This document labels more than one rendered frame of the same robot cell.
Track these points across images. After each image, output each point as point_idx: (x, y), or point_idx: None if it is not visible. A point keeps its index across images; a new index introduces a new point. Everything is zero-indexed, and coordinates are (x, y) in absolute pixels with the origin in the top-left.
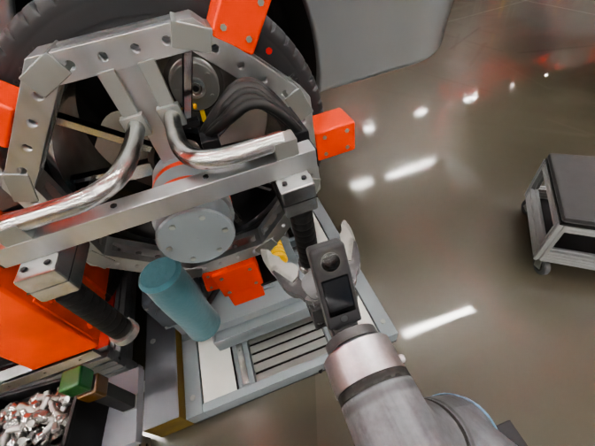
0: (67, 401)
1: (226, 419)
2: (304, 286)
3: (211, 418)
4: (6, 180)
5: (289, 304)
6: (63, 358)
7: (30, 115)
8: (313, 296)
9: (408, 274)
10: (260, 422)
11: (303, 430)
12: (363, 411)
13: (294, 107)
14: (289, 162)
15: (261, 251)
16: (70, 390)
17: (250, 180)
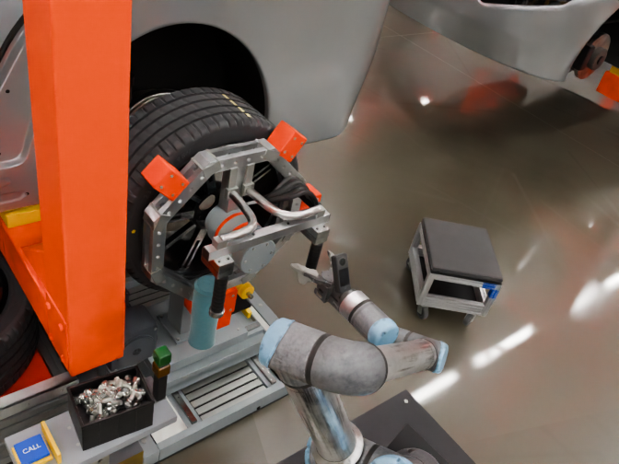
0: (137, 380)
1: (175, 460)
2: (323, 277)
3: (158, 463)
4: (160, 218)
5: (224, 349)
6: (97, 365)
7: (193, 186)
8: (330, 281)
9: (320, 325)
10: (211, 457)
11: (252, 455)
12: (362, 311)
13: None
14: (320, 219)
15: (292, 264)
16: (165, 359)
17: (304, 226)
